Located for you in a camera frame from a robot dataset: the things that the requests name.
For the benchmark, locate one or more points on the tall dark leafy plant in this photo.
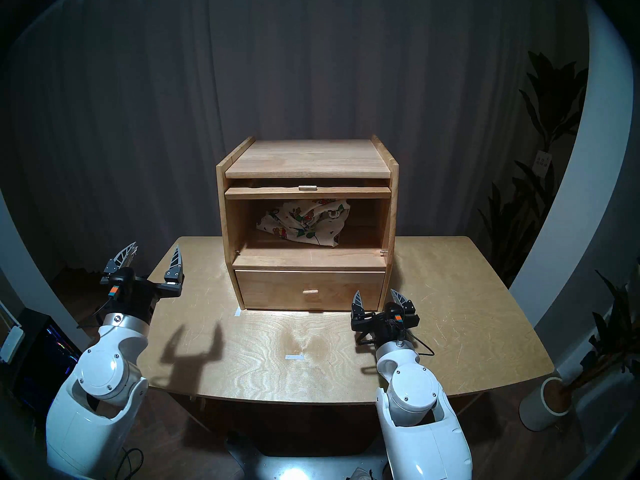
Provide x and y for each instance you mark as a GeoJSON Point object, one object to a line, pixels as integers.
{"type": "Point", "coordinates": [550, 99]}

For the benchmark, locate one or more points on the small dark potted plant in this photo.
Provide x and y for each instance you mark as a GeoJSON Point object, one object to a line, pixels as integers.
{"type": "Point", "coordinates": [612, 334]}

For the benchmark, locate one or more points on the white curved arch panel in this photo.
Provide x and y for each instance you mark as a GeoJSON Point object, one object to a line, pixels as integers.
{"type": "Point", "coordinates": [590, 184]}
{"type": "Point", "coordinates": [30, 284]}

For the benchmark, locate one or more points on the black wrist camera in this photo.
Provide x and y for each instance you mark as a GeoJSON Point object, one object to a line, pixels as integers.
{"type": "Point", "coordinates": [124, 276]}
{"type": "Point", "coordinates": [393, 316]}

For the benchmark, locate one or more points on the black computer tower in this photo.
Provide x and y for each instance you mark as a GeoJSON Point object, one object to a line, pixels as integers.
{"type": "Point", "coordinates": [35, 364]}

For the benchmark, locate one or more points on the small white box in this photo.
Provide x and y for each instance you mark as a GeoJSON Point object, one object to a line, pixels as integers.
{"type": "Point", "coordinates": [12, 344]}

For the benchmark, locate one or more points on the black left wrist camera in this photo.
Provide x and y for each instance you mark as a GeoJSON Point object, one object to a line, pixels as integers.
{"type": "Point", "coordinates": [124, 276]}

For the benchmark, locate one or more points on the pleated fabric curtain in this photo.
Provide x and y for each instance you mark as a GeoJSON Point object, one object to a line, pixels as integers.
{"type": "Point", "coordinates": [150, 109]}

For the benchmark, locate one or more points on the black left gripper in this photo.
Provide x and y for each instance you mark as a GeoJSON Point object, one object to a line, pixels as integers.
{"type": "Point", "coordinates": [150, 296]}

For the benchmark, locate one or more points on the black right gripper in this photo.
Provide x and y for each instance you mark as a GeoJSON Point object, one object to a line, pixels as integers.
{"type": "Point", "coordinates": [366, 324]}

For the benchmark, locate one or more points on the white round plant pot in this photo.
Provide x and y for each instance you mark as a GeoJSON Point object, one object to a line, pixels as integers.
{"type": "Point", "coordinates": [537, 414]}

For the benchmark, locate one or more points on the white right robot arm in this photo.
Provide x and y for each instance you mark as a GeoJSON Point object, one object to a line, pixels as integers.
{"type": "Point", "coordinates": [415, 399]}

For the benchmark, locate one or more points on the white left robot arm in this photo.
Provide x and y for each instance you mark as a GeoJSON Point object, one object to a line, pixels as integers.
{"type": "Point", "coordinates": [95, 384]}

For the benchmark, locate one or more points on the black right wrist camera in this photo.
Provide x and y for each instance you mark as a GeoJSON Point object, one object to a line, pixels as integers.
{"type": "Point", "coordinates": [393, 316]}

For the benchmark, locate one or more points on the wooden cabinet frame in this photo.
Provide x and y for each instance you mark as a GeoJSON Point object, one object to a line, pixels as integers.
{"type": "Point", "coordinates": [310, 159]}

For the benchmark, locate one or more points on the white bear print pants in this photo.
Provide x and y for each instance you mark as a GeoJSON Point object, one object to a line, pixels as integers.
{"type": "Point", "coordinates": [305, 221]}

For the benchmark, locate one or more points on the white plant label tag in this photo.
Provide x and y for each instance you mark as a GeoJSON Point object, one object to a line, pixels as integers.
{"type": "Point", "coordinates": [542, 160]}

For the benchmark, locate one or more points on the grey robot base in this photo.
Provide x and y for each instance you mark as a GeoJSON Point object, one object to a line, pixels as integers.
{"type": "Point", "coordinates": [300, 469]}

